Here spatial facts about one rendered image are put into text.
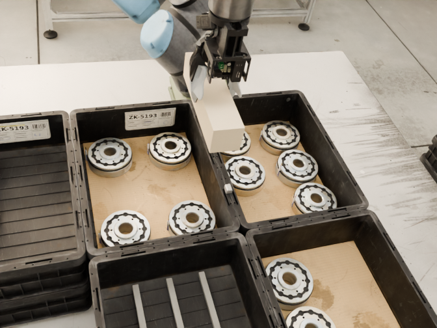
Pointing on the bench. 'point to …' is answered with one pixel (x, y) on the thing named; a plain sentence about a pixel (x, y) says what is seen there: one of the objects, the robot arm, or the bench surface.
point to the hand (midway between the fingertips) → (212, 94)
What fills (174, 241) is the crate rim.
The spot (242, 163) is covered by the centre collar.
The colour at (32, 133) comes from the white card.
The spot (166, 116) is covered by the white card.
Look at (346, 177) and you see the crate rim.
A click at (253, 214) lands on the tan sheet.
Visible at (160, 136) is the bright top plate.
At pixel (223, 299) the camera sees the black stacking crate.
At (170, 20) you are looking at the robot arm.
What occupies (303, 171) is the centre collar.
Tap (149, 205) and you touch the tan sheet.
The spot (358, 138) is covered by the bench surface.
